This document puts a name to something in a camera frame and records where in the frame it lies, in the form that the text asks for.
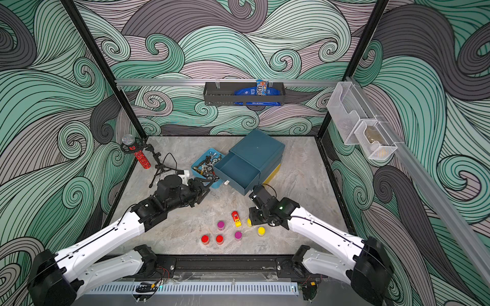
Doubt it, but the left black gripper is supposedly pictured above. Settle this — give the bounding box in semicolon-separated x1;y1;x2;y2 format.
164;176;213;214

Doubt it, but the purple paint can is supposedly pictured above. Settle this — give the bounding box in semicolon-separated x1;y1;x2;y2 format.
217;221;225;231
234;231;243;241

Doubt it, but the teal drawer cabinet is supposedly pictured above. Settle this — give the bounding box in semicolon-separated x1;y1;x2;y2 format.
215;130;285;195

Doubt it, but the red paint can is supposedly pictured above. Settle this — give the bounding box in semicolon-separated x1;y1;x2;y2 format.
216;235;224;245
201;235;210;246

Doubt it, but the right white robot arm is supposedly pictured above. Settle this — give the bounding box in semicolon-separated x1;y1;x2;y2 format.
249;186;394;305

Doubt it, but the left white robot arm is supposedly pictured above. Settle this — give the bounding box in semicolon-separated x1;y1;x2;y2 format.
28;174;213;305

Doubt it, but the blue tray of hardware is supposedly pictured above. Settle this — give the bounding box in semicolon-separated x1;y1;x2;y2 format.
191;148;225;189

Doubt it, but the red yellow toy car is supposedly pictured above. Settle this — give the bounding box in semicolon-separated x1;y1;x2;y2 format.
231;210;242;228

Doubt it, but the black tripod with red microphone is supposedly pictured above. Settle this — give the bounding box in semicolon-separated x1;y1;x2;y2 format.
120;134;186;188

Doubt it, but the blue snack packet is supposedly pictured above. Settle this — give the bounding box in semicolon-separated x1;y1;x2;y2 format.
234;80;284;106

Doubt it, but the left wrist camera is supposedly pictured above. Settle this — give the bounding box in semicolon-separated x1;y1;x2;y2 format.
176;170;190;185

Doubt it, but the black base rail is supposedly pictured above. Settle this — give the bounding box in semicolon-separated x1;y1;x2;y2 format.
157;254;325;281

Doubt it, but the white slotted cable duct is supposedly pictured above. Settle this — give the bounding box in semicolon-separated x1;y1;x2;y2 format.
88;281;299;297

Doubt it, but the black wall basket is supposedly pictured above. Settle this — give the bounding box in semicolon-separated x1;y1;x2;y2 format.
204;80;286;107

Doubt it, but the aluminium wall rail back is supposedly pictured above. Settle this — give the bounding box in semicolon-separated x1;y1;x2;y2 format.
115;78;340;87

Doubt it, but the aluminium wall rail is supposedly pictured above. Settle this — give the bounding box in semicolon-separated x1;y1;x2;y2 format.
115;78;340;87
346;76;489;285

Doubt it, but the clear wall bin small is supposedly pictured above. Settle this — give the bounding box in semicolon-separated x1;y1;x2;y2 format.
354;119;397;161

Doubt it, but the clear wall bin large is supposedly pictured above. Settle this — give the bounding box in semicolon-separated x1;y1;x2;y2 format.
327;82;375;145

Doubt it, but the aluminium wall rail right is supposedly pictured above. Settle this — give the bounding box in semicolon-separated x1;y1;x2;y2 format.
346;76;489;285

